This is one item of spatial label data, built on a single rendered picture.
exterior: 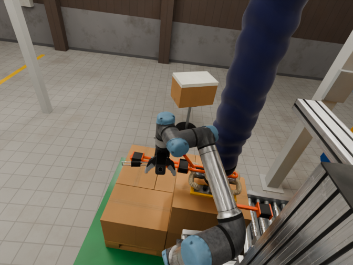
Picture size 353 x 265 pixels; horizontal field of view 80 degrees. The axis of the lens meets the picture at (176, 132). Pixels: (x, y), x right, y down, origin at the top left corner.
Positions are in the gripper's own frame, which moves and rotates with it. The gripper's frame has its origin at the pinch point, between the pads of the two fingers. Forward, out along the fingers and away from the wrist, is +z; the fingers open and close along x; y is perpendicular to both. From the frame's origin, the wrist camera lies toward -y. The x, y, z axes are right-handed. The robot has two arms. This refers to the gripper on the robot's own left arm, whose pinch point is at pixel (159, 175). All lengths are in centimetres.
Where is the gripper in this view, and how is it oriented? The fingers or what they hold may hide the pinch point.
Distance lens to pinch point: 107.0
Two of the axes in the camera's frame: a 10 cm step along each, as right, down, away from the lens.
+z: -1.1, 7.7, 6.3
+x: -9.9, -1.1, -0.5
